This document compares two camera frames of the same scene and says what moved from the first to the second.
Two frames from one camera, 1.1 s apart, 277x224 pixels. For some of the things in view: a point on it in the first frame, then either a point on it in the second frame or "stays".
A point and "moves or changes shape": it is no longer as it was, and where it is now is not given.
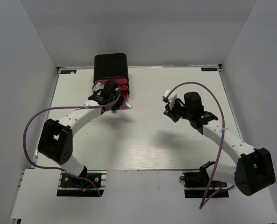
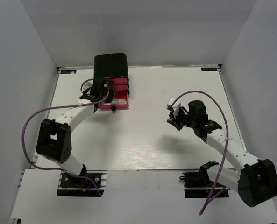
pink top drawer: [119, 80] stays
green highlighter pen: [129, 106] moves or changes shape
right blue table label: [210, 69] stays
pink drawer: [123, 87] stays
